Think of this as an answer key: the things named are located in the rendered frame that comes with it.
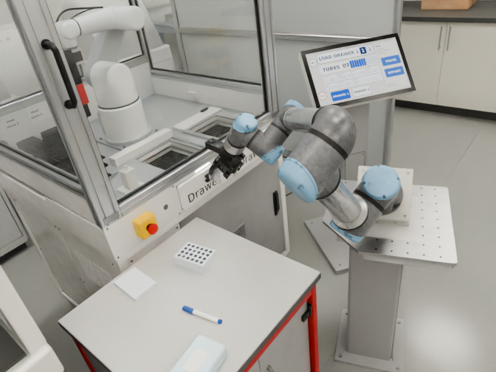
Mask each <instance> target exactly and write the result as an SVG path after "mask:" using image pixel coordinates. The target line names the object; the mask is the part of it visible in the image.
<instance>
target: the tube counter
mask: <svg viewBox="0 0 496 372"><path fill-rule="evenodd" d="M376 63H378V60H377V58H376V55H373V56H369V57H365V58H358V59H354V60H350V61H343V62H341V64H342V67H343V70H347V69H354V68H358V67H362V66H368V65H372V64H376Z"/></svg>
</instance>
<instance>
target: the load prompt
mask: <svg viewBox="0 0 496 372"><path fill-rule="evenodd" d="M373 53H375V51H374V48H373V44H366V45H362V46H356V47H351V48H347V49H340V50H336V51H332V52H325V53H320V54H316V58H317V62H318V64H322V63H329V62H333V61H340V60H344V59H348V58H355V57H359V56H363V55H369V54H373Z"/></svg>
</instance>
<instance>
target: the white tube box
mask: <svg viewBox="0 0 496 372"><path fill-rule="evenodd" d="M217 258H218V257H217V253H216V250H214V249H210V248H207V247H203V246H200V245H198V244H193V243H190V242H187V243H186V244H185V245H184V246H183V247H182V248H181V249H180V250H179V251H178V252H177V253H176V254H175V255H174V260H175V262H176V265H179V266H183V267H185V268H188V269H192V270H194V271H196V272H200V273H202V274H205V273H206V271H207V270H208V269H209V268H210V267H211V266H212V265H213V263H214V262H215V261H216V260H217Z"/></svg>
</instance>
